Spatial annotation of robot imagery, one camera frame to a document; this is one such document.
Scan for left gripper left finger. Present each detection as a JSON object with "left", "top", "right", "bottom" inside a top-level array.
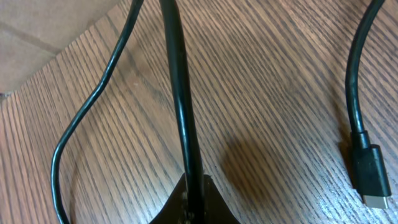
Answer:
[{"left": 150, "top": 174, "right": 188, "bottom": 224}]

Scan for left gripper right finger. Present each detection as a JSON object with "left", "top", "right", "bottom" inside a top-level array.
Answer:
[{"left": 204, "top": 175, "right": 239, "bottom": 224}]

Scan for black cable silver plugs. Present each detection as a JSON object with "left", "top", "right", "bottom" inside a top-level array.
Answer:
[{"left": 50, "top": 0, "right": 205, "bottom": 223}]

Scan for black cable small plugs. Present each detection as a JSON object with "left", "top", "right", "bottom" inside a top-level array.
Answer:
[{"left": 345, "top": 0, "right": 392, "bottom": 209}]

